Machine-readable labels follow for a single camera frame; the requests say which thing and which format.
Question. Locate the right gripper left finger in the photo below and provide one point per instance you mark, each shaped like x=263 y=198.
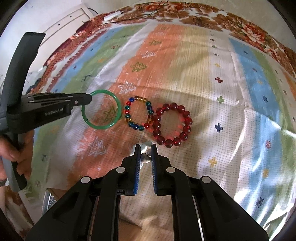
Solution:
x=90 y=209

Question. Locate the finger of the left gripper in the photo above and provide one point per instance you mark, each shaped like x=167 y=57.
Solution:
x=78 y=100

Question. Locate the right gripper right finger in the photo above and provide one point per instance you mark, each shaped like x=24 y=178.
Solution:
x=201 y=209

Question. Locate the green jade bangle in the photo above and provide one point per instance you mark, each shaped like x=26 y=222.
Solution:
x=118 y=113

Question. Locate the silver metal jewelry box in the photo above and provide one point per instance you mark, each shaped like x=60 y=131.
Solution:
x=50 y=198

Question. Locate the person's left hand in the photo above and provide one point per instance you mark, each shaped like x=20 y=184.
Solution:
x=23 y=157

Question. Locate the crumpled grey cloth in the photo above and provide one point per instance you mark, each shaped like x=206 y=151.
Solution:
x=32 y=79

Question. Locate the white wooden headboard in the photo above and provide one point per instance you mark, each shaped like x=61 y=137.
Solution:
x=66 y=24

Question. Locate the white power adapter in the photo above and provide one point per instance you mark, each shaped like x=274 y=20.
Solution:
x=112 y=15

